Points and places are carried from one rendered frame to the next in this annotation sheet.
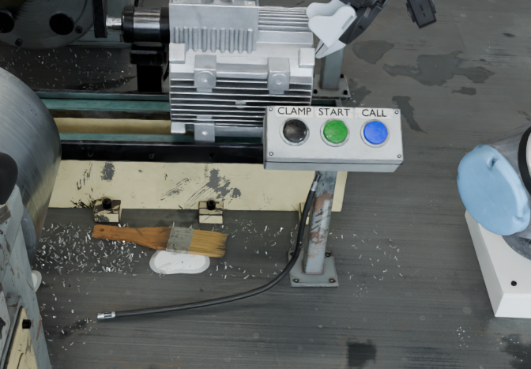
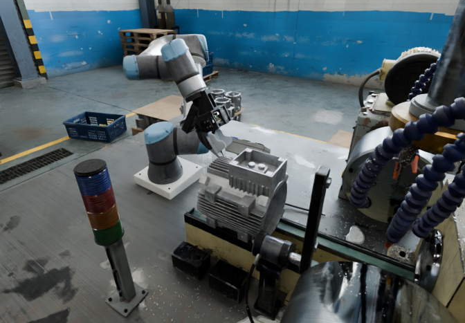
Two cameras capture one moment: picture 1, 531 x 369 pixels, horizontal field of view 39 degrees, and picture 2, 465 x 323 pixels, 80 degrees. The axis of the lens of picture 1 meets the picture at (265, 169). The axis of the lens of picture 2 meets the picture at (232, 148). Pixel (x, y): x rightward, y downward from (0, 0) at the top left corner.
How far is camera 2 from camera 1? 1.54 m
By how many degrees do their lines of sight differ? 105
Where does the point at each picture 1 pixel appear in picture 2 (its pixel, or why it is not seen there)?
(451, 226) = (180, 198)
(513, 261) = (187, 171)
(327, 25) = (225, 138)
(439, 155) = (141, 224)
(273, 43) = not seen: hidden behind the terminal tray
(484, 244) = (187, 179)
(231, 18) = (258, 156)
